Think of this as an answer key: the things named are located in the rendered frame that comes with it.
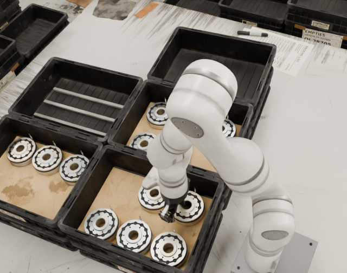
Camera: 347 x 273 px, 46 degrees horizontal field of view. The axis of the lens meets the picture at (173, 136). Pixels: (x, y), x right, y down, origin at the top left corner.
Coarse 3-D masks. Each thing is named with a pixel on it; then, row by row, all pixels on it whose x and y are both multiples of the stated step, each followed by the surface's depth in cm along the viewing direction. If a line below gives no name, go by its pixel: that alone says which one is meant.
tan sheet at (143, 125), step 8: (152, 104) 150; (144, 120) 145; (136, 128) 144; (144, 128) 143; (152, 128) 143; (240, 128) 139; (128, 144) 140; (192, 152) 135; (200, 152) 135; (192, 160) 133; (200, 160) 133; (208, 168) 131
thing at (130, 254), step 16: (96, 160) 125; (144, 160) 124; (208, 176) 118; (80, 192) 119; (64, 224) 113; (208, 224) 109; (96, 240) 110; (128, 256) 107; (144, 256) 106; (192, 256) 104; (176, 272) 102
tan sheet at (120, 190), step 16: (112, 176) 133; (128, 176) 132; (112, 192) 129; (128, 192) 129; (96, 208) 126; (112, 208) 126; (128, 208) 125; (208, 208) 123; (80, 224) 124; (160, 224) 121; (176, 224) 121; (112, 240) 120; (192, 240) 117
